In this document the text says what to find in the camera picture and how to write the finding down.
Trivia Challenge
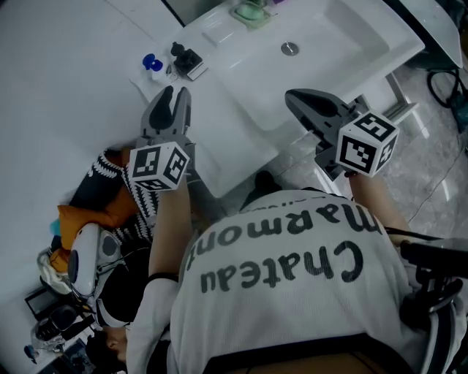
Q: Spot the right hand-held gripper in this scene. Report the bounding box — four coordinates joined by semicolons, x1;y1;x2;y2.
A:
284;88;400;180

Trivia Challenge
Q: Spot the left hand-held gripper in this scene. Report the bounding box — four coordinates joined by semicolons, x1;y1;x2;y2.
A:
127;85;202;193

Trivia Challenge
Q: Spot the small blue white bottle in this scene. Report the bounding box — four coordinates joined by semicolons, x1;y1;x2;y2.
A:
141;53;165;80

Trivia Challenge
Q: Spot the person's right forearm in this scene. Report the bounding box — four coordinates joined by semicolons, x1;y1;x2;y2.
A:
349;175;410;238

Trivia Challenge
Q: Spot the person's left forearm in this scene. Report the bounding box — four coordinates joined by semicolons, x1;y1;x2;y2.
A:
148;182;195;282

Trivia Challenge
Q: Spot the clear plastic piece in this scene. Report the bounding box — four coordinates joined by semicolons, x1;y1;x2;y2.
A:
163;60;181;80

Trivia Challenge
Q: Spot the black knob on white box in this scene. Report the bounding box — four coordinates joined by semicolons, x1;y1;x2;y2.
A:
170;42;209;81

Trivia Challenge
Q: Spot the white vanity cabinet with sink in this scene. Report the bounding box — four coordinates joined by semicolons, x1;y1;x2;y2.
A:
129;0;427;200

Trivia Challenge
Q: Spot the person's leg in black trousers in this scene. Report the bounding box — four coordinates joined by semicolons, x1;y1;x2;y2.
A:
239;170;284;211

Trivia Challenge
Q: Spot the black white striped knit cloth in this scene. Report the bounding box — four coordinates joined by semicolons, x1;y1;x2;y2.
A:
122;160;162;243

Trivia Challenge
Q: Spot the black cushion with white zigzag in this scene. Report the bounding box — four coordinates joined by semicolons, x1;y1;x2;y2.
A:
69;148;128;212

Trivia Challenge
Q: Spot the orange cushion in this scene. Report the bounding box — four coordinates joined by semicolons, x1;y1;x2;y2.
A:
56;145;147;253

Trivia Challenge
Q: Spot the black framed mirror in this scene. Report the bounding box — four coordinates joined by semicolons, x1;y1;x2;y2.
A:
162;0;242;28

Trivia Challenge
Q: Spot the dark green white bathtub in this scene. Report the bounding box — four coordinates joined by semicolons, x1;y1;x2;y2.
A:
396;0;466;69

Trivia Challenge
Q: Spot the white grey handheld device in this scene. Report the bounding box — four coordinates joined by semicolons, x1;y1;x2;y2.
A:
67;222;122;297

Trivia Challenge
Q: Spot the black chest-mounted device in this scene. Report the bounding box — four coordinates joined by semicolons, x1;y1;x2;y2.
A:
398;237;468;322

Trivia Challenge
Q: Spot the white printed t-shirt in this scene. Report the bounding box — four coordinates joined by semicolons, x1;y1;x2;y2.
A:
126;193;439;374

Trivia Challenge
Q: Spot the small black monitor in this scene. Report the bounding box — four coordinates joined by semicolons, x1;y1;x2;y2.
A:
24;286;59;322

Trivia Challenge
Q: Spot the clear bottle with blue cap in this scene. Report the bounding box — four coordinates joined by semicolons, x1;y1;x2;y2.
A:
23;343;40;365

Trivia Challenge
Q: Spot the black vacuum hose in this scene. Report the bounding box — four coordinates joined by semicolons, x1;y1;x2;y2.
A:
426;69;468;110

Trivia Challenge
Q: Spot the thin floor cable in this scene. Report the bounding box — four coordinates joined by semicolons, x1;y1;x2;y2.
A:
407;145;466;224

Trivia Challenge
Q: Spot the grey harness strap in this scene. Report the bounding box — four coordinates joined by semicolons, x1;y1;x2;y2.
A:
427;302;467;374

